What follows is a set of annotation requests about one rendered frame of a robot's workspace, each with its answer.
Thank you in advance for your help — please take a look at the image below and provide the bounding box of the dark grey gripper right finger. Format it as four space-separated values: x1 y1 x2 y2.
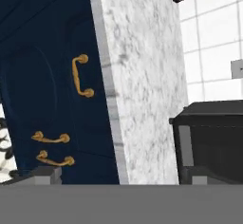
178 165 243 186

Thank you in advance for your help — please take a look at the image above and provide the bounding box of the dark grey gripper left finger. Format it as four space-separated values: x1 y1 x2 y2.
5 165 63 186

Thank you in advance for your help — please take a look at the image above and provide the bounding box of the navy drawer front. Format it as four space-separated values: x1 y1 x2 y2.
63 13 116 155

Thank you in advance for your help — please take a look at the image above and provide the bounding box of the navy cupboard door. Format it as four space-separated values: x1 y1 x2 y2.
11 143 80 186
0 41 77 150

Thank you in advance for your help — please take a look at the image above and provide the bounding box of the brass cupboard door handle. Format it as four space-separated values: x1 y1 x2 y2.
30 130 71 144
35 149 76 168

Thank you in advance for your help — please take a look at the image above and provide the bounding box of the brass drawer handle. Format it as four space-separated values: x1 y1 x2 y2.
71 53 96 99

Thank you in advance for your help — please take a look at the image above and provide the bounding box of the grey wall socket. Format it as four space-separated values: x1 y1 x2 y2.
230 59 243 80

